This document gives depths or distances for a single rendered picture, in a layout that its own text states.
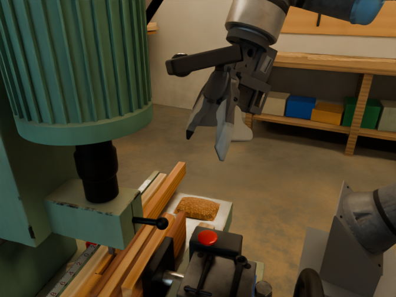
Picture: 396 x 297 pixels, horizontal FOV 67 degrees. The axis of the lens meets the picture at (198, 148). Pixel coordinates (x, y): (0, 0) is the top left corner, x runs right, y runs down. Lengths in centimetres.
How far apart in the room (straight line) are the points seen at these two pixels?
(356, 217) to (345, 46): 276
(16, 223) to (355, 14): 60
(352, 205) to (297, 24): 280
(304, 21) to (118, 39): 329
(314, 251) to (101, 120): 98
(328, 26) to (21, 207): 335
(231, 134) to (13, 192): 32
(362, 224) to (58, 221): 78
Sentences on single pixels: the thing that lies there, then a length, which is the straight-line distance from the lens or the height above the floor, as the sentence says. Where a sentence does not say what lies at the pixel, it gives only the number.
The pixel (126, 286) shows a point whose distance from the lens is 49.
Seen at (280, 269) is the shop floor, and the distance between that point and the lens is 186.
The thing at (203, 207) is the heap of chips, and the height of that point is 92.
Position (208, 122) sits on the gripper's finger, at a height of 114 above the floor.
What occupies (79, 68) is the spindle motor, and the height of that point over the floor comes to 128.
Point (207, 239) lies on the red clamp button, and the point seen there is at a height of 102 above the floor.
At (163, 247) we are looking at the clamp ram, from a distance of 50.
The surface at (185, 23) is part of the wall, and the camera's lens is 403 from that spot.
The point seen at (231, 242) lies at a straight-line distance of 49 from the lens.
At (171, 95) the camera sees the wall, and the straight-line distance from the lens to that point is 431.
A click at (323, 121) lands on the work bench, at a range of 328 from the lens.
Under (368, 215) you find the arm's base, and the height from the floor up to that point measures 81.
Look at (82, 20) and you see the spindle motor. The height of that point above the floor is 133.
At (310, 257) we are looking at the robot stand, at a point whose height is 55.
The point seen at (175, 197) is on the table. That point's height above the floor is 90.
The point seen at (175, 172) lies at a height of 94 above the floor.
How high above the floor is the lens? 135
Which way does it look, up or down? 26 degrees down
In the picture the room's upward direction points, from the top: straight up
